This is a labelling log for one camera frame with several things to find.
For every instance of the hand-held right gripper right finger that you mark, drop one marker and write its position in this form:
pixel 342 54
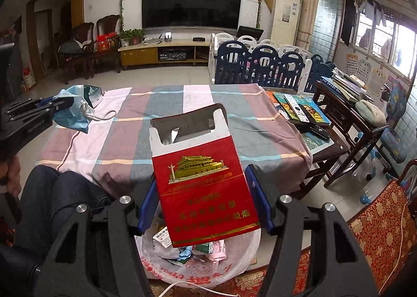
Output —
pixel 259 199

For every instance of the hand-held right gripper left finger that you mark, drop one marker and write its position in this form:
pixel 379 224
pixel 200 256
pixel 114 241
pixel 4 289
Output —
pixel 147 209

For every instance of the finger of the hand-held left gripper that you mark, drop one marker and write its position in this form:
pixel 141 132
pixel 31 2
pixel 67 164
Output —
pixel 47 100
pixel 55 108

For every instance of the blue face mask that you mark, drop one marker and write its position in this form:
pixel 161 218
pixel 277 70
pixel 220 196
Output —
pixel 70 118

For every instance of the red cigarette pack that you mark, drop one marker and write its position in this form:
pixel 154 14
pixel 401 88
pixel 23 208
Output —
pixel 202 192

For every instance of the pink snack packet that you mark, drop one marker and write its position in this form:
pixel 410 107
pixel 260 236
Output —
pixel 217 251

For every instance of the white bin with plastic liner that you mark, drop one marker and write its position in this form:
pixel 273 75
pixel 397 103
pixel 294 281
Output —
pixel 234 264

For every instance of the person's left hand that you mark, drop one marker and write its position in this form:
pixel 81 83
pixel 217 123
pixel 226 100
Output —
pixel 13 173

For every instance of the white red sack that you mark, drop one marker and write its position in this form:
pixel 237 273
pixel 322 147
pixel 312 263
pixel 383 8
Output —
pixel 28 78

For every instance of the white medicine box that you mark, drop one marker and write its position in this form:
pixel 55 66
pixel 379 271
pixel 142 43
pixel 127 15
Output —
pixel 163 238

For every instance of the dark green tissue box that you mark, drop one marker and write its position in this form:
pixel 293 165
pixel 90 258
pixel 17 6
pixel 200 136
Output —
pixel 94 95

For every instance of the dark bag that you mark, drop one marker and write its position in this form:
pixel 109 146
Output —
pixel 71 47

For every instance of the dark wooden chair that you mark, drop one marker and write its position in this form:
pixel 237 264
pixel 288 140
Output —
pixel 83 31
pixel 109 23

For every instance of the dark wooden low table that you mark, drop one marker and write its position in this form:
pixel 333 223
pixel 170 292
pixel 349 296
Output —
pixel 325 157

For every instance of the red gift box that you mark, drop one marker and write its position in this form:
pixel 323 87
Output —
pixel 107 42

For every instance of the black remote control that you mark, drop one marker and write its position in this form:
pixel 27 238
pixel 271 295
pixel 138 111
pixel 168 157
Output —
pixel 319 132

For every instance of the white remote control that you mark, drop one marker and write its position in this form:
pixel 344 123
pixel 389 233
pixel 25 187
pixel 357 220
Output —
pixel 296 108

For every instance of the yellow wooden television cabinet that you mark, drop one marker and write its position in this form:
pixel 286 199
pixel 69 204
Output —
pixel 140 54

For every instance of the orange book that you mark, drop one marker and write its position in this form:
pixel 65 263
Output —
pixel 272 97

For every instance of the green potted plant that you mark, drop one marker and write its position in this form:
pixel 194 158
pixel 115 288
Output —
pixel 132 35

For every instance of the dark wooden side table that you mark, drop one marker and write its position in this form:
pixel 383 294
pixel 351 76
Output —
pixel 338 111

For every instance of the red patterned cushion cover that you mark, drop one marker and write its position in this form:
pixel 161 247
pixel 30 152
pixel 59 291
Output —
pixel 381 235

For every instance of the black audio receiver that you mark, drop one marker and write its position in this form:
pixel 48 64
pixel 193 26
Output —
pixel 172 55

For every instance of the blue white baby fence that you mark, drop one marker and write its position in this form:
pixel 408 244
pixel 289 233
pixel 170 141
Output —
pixel 260 65

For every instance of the grey green cushion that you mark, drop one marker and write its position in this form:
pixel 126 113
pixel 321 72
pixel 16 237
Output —
pixel 369 113

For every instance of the stack of books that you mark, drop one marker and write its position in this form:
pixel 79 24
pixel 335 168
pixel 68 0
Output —
pixel 345 83

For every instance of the black set-top box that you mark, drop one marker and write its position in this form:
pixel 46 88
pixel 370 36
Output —
pixel 199 38

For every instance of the black monitor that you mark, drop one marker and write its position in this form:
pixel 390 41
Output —
pixel 250 33

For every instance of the blue child's chair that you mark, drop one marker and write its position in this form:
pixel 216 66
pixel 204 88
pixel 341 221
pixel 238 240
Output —
pixel 399 98

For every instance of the black television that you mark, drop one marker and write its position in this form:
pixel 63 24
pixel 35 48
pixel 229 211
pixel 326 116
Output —
pixel 192 2

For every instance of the white standing air conditioner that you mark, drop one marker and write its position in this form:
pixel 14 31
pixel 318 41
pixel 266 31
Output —
pixel 283 23

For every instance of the beige curtain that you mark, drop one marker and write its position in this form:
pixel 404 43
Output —
pixel 308 7

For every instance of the dark hanging garment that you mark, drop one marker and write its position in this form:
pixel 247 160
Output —
pixel 347 17

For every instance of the white hanging shirt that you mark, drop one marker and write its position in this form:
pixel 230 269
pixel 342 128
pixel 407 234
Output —
pixel 371 12

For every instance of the wall chart poster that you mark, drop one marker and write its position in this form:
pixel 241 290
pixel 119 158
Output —
pixel 364 69
pixel 378 81
pixel 352 62

